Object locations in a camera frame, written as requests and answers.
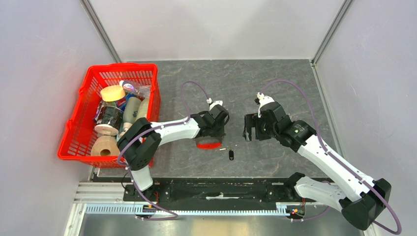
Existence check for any white slotted cable duct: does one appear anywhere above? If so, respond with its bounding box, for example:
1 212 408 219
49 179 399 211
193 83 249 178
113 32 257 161
85 202 294 216

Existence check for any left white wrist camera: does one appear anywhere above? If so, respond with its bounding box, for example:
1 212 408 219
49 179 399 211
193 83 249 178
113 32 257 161
206 98 223 111

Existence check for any grey green bottle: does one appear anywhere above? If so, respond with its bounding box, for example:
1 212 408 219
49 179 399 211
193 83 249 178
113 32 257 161
122 96 142 131

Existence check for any clear plastic bottle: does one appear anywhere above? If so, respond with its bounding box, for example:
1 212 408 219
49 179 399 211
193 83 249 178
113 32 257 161
119 80 151 100

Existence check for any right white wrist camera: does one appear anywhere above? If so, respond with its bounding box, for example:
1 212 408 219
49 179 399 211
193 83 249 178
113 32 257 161
257 92 274 118

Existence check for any black key fob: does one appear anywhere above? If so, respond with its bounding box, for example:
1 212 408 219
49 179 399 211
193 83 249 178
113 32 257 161
220 148 234 161

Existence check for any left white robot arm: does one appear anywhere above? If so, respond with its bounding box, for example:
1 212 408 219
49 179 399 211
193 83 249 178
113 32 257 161
117 104 230 201

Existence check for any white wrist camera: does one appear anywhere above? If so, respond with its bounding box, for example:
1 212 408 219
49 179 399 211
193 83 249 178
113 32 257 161
206 98 223 111
257 92 274 118

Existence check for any yellow lid dark jar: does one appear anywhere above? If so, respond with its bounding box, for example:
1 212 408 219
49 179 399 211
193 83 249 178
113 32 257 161
94 85 125 136

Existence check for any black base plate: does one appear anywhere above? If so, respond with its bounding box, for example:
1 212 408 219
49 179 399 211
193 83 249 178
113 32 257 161
143 177 303 211

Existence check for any cream bottle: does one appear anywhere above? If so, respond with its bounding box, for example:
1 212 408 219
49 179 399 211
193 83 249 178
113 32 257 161
136 98 149 120

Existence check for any grey red key holder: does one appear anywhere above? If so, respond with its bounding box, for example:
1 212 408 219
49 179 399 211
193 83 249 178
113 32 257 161
195 136 222 150

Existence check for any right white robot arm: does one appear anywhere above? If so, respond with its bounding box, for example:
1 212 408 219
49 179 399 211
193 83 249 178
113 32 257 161
243 97 392 231

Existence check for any wooden spool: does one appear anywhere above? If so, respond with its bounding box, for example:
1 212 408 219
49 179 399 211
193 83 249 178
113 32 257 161
90 135 120 157

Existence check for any red plastic basket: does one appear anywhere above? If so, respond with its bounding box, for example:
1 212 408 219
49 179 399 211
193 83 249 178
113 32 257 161
57 63 162 169

